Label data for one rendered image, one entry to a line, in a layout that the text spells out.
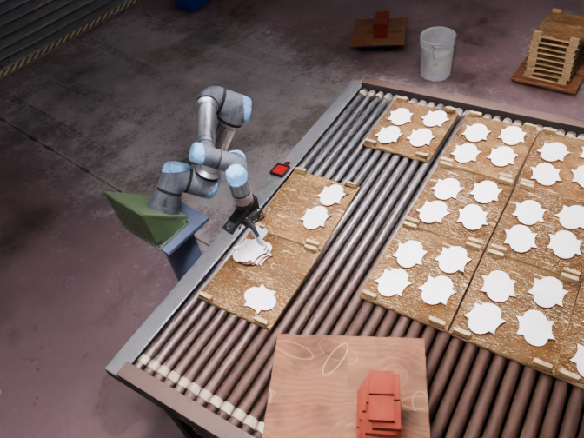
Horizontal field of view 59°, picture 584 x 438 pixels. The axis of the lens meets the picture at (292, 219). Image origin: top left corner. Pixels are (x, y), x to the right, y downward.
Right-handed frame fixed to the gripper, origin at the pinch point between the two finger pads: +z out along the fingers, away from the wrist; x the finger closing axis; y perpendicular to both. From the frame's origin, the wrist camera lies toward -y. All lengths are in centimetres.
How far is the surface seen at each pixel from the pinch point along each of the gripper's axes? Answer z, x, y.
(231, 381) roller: 16, -34, -42
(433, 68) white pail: 84, 99, 271
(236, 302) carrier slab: 12.8, -11.3, -20.0
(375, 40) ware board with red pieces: 83, 172, 284
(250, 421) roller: 16, -51, -47
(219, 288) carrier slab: 12.5, -0.5, -20.3
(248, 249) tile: 8.1, 2.5, -0.4
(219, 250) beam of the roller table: 13.8, 17.4, -6.7
